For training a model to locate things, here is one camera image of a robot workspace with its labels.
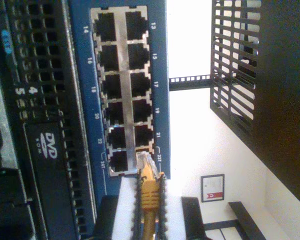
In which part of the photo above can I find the black beam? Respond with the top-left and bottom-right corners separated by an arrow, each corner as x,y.
204,201 -> 266,240

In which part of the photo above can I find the yellow network cable clear plug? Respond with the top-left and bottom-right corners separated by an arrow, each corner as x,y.
136,151 -> 165,240

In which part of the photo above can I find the blue Netgear network switch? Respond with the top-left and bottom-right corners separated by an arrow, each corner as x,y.
67,0 -> 171,227

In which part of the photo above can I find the framed wall sign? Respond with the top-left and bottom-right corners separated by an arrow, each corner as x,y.
200,174 -> 225,203

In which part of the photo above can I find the black vented rack shelf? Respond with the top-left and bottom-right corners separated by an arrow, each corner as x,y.
209,0 -> 263,137

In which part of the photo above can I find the black Dell rack server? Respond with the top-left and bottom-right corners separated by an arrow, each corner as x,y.
0,0 -> 99,240

